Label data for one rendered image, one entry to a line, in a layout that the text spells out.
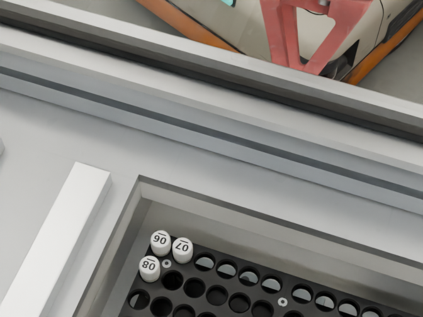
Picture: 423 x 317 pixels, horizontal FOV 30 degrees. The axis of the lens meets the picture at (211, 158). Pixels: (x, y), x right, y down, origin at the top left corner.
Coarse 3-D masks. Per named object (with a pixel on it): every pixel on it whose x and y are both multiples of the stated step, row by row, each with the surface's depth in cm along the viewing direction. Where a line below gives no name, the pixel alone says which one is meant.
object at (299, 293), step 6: (204, 264) 54; (210, 264) 54; (222, 270) 53; (228, 270) 53; (234, 270) 53; (240, 276) 53; (246, 276) 53; (252, 276) 53; (264, 282) 53; (270, 282) 53; (276, 282) 53; (276, 288) 53; (294, 294) 52; (300, 294) 52; (306, 294) 52; (318, 300) 52; (324, 300) 52
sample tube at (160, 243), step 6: (156, 234) 48; (162, 234) 48; (168, 234) 48; (150, 240) 47; (156, 240) 47; (162, 240) 47; (168, 240) 47; (156, 246) 47; (162, 246) 47; (168, 246) 48; (156, 252) 48; (162, 252) 48; (168, 252) 48
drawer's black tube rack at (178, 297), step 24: (168, 264) 48; (144, 288) 47; (168, 288) 50; (192, 288) 50; (216, 288) 47; (240, 288) 47; (264, 288) 50; (120, 312) 46; (144, 312) 46; (168, 312) 49; (192, 312) 47; (216, 312) 46; (240, 312) 49; (264, 312) 49; (288, 312) 46; (312, 312) 46
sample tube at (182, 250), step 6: (180, 240) 47; (186, 240) 47; (174, 246) 47; (180, 246) 47; (186, 246) 47; (192, 246) 47; (174, 252) 47; (180, 252) 47; (186, 252) 47; (192, 252) 48; (174, 258) 48; (180, 258) 47; (186, 258) 47
